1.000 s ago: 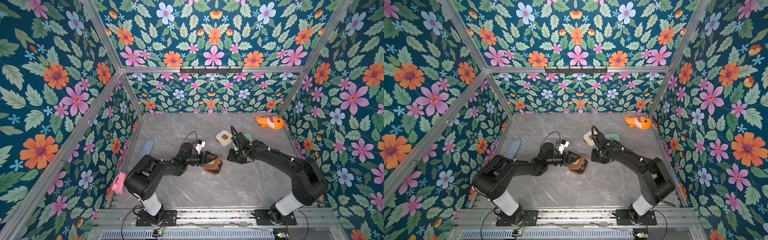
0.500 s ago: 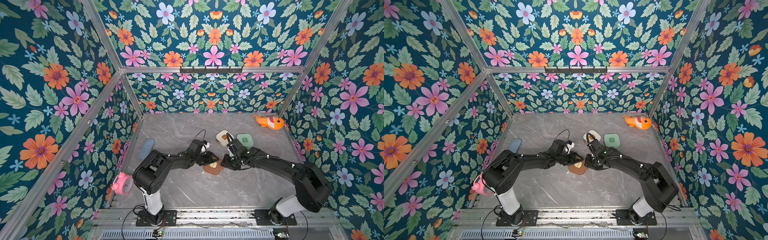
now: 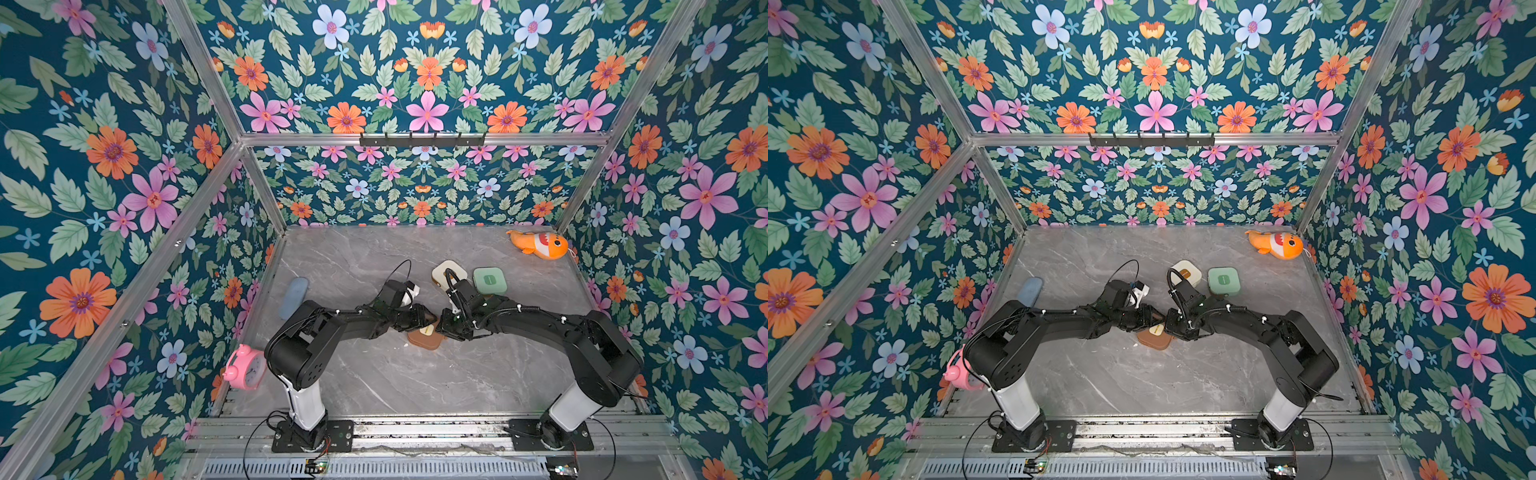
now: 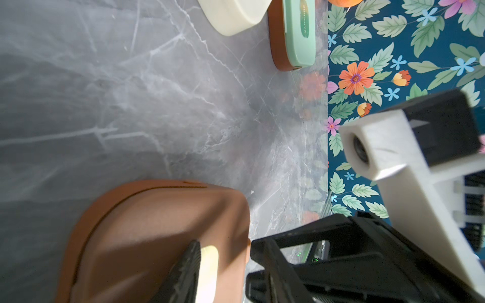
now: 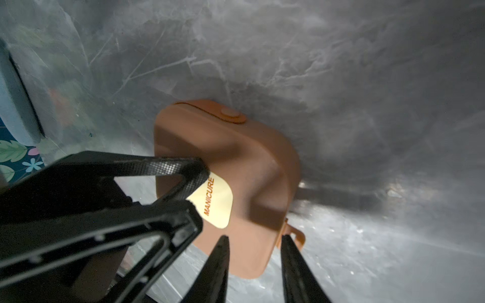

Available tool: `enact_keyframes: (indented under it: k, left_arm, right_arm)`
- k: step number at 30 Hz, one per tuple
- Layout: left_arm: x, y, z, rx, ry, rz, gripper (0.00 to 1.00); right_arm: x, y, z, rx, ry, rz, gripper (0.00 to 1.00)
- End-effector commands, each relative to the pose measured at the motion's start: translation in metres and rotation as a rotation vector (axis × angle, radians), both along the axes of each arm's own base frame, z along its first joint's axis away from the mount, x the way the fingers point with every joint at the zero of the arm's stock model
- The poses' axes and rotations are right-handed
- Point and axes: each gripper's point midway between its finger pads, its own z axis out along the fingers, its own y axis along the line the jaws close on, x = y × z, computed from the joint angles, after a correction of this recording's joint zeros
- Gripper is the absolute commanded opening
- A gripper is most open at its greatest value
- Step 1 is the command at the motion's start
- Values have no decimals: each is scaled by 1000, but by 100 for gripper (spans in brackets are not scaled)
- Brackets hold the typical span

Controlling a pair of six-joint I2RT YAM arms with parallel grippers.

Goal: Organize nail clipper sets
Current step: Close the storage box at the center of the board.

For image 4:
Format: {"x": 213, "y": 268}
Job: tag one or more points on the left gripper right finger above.
{"x": 277, "y": 282}

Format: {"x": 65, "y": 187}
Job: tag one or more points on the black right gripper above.
{"x": 363, "y": 259}

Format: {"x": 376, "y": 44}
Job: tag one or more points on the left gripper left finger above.
{"x": 181, "y": 284}

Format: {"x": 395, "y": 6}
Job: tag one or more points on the brown nail clipper case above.
{"x": 127, "y": 242}

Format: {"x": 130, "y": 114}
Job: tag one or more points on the green nail clipper case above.
{"x": 292, "y": 32}

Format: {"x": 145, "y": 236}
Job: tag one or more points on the cream nail clipper case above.
{"x": 230, "y": 17}

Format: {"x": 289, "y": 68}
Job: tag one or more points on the orange clownfish plush toy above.
{"x": 345, "y": 3}

